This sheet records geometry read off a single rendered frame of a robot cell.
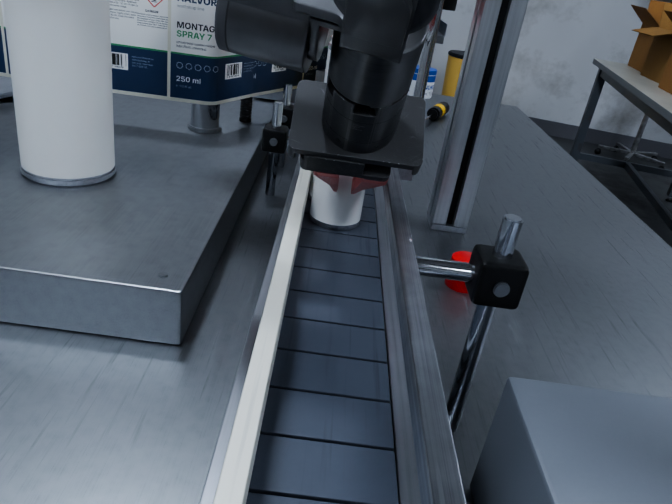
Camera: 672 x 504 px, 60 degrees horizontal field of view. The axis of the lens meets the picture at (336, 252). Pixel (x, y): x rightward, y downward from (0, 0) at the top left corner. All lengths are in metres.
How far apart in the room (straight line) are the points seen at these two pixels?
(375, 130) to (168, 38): 0.43
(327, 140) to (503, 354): 0.24
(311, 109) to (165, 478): 0.28
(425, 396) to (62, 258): 0.33
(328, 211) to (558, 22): 4.87
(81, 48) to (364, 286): 0.33
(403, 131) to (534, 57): 4.92
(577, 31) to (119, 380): 5.12
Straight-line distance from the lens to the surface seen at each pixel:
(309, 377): 0.37
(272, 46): 0.38
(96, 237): 0.52
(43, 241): 0.52
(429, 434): 0.23
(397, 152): 0.44
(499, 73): 0.69
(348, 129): 0.42
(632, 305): 0.70
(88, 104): 0.60
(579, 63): 5.41
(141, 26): 0.80
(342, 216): 0.55
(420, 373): 0.26
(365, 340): 0.41
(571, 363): 0.55
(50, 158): 0.62
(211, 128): 0.81
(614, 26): 5.42
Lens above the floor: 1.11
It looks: 27 degrees down
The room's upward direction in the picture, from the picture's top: 9 degrees clockwise
